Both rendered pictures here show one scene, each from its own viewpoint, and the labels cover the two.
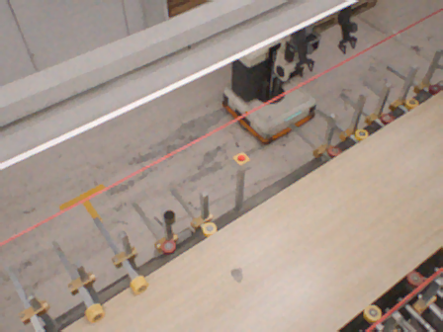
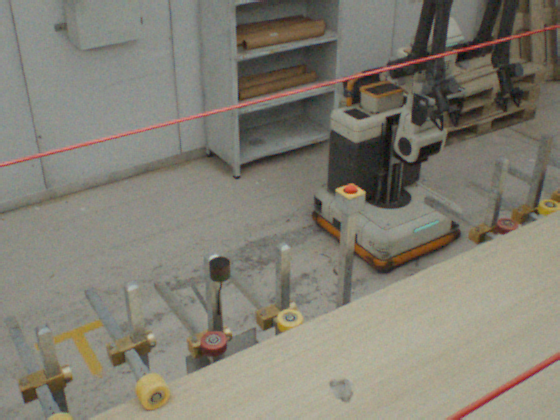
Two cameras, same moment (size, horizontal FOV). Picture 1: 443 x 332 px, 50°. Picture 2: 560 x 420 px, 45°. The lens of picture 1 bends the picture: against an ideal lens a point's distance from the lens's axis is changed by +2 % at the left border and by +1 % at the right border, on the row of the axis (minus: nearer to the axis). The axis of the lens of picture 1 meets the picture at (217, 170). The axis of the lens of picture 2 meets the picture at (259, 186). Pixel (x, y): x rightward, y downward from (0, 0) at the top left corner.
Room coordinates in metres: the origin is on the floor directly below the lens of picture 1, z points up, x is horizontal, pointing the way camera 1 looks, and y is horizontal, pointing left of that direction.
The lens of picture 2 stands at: (-0.21, 0.03, 2.30)
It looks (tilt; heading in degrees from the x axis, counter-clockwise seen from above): 30 degrees down; 4
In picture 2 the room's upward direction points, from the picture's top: 1 degrees counter-clockwise
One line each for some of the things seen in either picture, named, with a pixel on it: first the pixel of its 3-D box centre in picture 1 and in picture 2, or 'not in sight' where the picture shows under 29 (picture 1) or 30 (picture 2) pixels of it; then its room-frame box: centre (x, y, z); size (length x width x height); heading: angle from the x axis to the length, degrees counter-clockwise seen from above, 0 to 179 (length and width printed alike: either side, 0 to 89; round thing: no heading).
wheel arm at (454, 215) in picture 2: (310, 142); (464, 222); (2.15, -0.65, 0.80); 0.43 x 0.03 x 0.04; 35
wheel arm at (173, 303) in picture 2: (151, 227); (185, 318); (1.46, 0.39, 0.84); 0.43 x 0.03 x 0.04; 35
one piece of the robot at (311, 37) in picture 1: (301, 43); (437, 99); (3.01, -0.66, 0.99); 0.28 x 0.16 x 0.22; 125
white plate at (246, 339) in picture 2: (173, 242); (221, 352); (1.41, 0.27, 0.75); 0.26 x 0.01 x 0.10; 125
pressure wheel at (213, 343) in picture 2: (169, 250); (214, 352); (1.30, 0.28, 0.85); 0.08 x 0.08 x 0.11
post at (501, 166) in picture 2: (327, 139); (492, 212); (2.10, -0.74, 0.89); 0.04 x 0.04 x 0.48; 35
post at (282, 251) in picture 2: (205, 216); (282, 304); (1.52, 0.08, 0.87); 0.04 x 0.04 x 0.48; 35
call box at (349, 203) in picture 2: (240, 162); (349, 200); (1.67, -0.14, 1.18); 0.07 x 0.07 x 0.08; 35
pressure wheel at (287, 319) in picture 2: (210, 232); (289, 330); (1.41, 0.05, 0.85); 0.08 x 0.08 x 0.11
